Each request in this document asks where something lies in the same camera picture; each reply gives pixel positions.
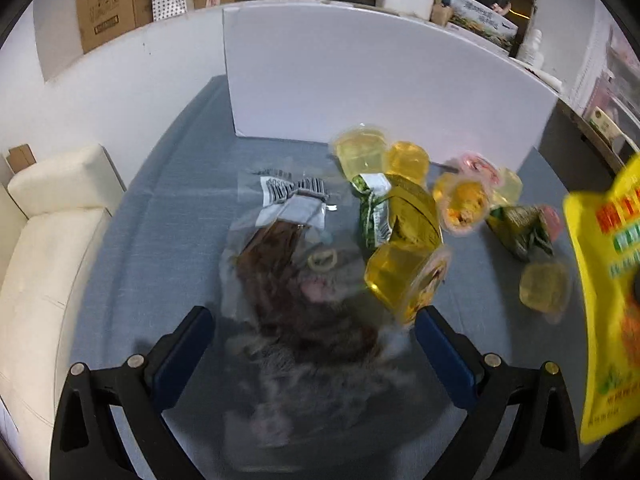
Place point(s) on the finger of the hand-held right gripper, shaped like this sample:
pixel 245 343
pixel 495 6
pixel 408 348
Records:
pixel 635 287

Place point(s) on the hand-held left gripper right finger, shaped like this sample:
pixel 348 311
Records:
pixel 445 360

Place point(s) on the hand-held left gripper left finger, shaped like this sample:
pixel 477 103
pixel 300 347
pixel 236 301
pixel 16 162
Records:
pixel 177 360

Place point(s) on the yellow snack bag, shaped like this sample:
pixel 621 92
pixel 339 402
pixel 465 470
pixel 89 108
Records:
pixel 600 310

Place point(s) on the large yellow jelly cup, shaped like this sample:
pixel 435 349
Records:
pixel 400 275

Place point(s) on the pink lid jelly cup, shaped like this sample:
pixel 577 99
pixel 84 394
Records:
pixel 551 219
pixel 477 166

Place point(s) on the dark green snack packet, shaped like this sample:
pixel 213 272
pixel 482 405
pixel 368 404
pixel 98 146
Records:
pixel 520 230

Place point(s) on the blurred dark snack packet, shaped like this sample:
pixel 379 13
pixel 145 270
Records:
pixel 320 400

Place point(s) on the clear packet of dried meat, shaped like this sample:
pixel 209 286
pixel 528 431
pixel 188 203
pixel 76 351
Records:
pixel 272 255

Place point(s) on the gold green snack packet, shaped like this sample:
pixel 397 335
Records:
pixel 412 215

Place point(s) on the orange fruit jelly cup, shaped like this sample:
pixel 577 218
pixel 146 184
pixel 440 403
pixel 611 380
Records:
pixel 462 202

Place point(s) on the green white-label snack packet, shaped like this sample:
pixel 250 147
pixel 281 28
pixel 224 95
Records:
pixel 372 210

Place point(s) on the white cardboard box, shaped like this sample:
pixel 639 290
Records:
pixel 350 70

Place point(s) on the grey-blue tablecloth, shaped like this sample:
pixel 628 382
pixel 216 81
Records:
pixel 150 260

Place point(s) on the brown stone counter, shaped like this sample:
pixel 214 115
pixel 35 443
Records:
pixel 585 135

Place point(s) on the beige green printed box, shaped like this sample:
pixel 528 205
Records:
pixel 605 127

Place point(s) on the cream leather sofa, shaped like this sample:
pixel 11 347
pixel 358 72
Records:
pixel 55 240

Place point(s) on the clear storage box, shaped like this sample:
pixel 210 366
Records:
pixel 617 65

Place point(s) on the flat cardboard piece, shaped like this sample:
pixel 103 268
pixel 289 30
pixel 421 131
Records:
pixel 21 157

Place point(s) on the white plastic bottle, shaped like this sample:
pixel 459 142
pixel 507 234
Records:
pixel 531 47

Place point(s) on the landscape printed box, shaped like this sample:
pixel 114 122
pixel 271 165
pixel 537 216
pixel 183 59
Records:
pixel 482 20

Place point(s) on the large brown cardboard box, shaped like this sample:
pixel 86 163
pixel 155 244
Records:
pixel 110 0

